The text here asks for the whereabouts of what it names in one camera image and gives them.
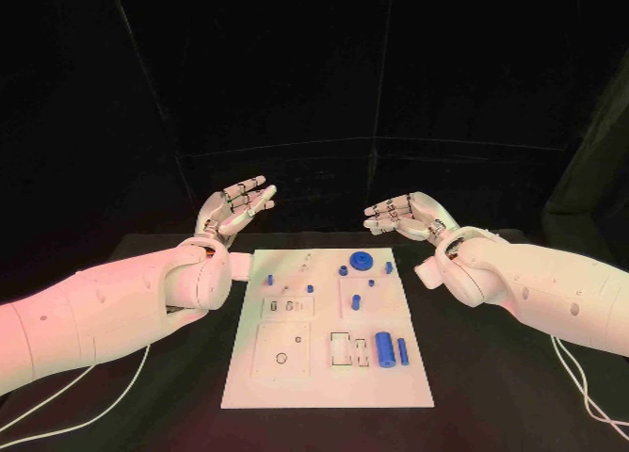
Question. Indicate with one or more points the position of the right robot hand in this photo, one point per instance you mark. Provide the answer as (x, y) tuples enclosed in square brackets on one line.
[(417, 219)]

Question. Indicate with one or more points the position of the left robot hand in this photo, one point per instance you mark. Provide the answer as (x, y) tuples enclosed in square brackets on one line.
[(228, 212)]

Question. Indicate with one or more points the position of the long thin blue cylinder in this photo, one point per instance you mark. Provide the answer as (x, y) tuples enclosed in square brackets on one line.
[(404, 352)]

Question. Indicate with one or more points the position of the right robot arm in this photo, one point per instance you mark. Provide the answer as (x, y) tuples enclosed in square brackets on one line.
[(539, 289)]

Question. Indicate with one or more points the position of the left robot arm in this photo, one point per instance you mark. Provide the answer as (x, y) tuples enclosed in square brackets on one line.
[(101, 310)]

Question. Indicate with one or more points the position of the white task board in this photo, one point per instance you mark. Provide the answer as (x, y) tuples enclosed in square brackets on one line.
[(325, 385)]

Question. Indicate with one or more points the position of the blue gear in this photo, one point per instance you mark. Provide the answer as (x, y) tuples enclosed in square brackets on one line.
[(362, 260)]

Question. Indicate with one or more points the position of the short blue cylinder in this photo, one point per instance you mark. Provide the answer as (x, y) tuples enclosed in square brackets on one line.
[(356, 303)]

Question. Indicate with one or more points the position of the large blue cylinder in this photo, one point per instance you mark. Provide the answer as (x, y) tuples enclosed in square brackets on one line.
[(385, 349)]

